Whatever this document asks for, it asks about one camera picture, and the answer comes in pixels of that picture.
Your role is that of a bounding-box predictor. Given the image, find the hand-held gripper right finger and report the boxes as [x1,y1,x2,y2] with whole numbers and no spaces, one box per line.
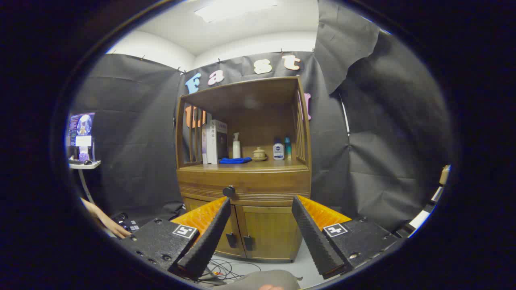
[291,195,399,280]

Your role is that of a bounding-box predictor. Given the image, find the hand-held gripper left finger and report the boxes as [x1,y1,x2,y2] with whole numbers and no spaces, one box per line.
[117,196,232,279]

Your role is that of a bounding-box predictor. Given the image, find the wooden drawer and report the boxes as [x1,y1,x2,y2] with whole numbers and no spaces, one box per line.
[177,168,312,202]

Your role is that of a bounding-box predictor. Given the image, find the wooden countertop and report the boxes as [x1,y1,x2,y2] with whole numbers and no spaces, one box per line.
[177,159,309,172]

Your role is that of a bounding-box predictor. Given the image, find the wooden cabinet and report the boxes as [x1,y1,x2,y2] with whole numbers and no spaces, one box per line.
[174,76,313,263]

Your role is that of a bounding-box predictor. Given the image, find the black button device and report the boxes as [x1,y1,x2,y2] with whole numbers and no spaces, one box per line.
[113,213,140,234]

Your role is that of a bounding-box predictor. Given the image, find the thick white book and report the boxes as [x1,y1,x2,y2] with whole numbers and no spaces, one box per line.
[206,119,229,164]

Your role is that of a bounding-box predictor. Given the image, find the white side table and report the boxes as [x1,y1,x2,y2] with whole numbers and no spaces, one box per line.
[69,160,101,204]

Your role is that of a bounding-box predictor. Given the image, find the ceiling light panel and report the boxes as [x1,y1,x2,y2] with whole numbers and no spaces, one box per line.
[194,0,279,23]

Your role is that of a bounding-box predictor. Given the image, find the black floor cables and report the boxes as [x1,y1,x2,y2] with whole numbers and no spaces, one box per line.
[200,258,262,284]

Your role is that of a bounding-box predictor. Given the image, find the white frame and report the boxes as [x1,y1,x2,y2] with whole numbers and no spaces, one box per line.
[397,164,451,239]

